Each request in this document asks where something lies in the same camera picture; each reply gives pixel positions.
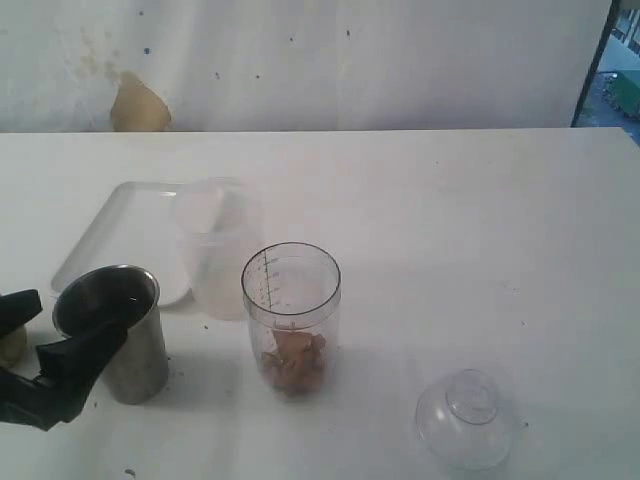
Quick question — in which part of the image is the black metal frame post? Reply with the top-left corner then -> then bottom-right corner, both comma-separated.
570,0 -> 622,128

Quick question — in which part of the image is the clear dome lid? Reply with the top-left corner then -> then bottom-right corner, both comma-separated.
414,369 -> 517,471

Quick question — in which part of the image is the green container outside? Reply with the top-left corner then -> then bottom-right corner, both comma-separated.
603,70 -> 639,119

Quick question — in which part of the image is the white rectangular tray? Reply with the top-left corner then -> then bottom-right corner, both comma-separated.
50,181 -> 190,307

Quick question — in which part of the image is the stainless steel cup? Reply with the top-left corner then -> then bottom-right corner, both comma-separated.
52,265 -> 169,405

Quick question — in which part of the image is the translucent plastic cup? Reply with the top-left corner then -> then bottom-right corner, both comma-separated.
171,177 -> 263,321

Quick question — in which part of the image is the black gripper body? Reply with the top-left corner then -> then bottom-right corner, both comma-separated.
1,368 -> 53,431

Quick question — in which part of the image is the brown wooden bowl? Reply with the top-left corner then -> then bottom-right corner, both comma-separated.
0,325 -> 27,369

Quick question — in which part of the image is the clear plastic shaker body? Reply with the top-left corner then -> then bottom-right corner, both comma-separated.
241,241 -> 342,399

